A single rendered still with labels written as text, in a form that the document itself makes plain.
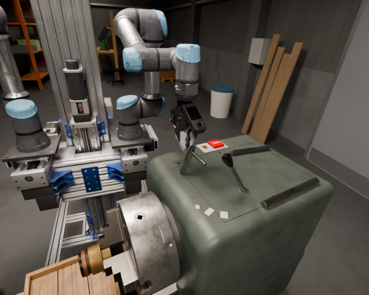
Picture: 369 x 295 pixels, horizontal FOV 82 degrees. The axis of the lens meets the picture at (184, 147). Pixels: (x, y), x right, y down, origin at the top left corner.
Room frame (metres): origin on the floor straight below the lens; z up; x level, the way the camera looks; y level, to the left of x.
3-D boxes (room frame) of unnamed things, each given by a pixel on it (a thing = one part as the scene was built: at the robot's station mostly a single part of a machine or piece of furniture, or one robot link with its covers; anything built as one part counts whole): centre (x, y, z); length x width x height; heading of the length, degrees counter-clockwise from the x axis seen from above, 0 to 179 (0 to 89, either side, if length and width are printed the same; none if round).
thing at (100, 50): (8.42, 3.37, 1.08); 1.68 x 1.49 x 2.15; 21
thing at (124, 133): (1.13, 0.33, 1.21); 0.15 x 0.15 x 0.10
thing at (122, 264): (0.36, 0.16, 1.09); 0.12 x 0.11 x 0.05; 29
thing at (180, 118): (0.72, 0.01, 1.48); 0.09 x 0.08 x 0.12; 29
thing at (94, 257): (0.41, 0.26, 1.08); 0.09 x 0.09 x 0.09; 29
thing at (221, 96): (4.75, -0.78, 0.31); 0.52 x 0.51 x 0.63; 111
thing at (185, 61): (0.72, 0.00, 1.64); 0.09 x 0.08 x 0.11; 23
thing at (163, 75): (8.52, 0.84, 0.20); 1.17 x 0.87 x 0.41; 21
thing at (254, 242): (0.69, -0.21, 1.06); 0.59 x 0.48 x 0.39; 119
